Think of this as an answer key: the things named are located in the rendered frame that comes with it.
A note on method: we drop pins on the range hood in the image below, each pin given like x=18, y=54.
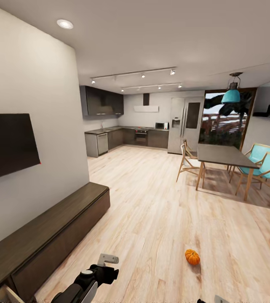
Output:
x=146, y=105

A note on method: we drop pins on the pumpkin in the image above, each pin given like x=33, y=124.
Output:
x=192, y=257

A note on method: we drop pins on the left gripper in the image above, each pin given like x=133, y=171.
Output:
x=108, y=274

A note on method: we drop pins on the downlight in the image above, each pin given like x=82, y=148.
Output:
x=62, y=22

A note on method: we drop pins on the fridge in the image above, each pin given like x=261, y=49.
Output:
x=185, y=122

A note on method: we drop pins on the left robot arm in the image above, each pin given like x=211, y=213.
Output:
x=84, y=288

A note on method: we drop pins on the breakfast table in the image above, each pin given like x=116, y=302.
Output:
x=225, y=155

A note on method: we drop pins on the microwave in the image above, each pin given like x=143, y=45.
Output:
x=164, y=125

